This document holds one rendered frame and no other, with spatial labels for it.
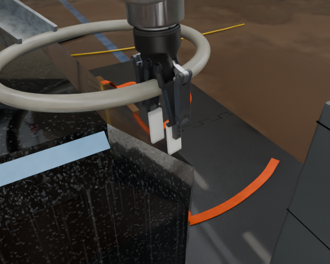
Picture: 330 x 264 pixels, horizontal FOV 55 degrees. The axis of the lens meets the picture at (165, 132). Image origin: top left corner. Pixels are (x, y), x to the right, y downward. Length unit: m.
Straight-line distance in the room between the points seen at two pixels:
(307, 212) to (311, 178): 0.12
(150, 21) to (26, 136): 0.35
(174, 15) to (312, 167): 0.63
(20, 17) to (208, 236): 1.10
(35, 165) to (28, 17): 0.50
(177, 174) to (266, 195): 0.91
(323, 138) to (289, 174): 0.94
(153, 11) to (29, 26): 0.59
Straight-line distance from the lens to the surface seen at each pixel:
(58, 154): 0.65
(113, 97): 0.52
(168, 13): 0.48
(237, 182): 1.72
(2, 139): 0.70
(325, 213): 1.01
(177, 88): 0.51
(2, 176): 0.65
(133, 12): 0.49
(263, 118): 2.26
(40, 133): 0.68
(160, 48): 0.50
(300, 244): 1.16
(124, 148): 0.70
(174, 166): 0.83
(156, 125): 0.62
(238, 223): 1.54
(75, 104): 0.53
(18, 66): 0.99
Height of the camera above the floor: 1.21
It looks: 36 degrees down
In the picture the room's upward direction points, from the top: straight up
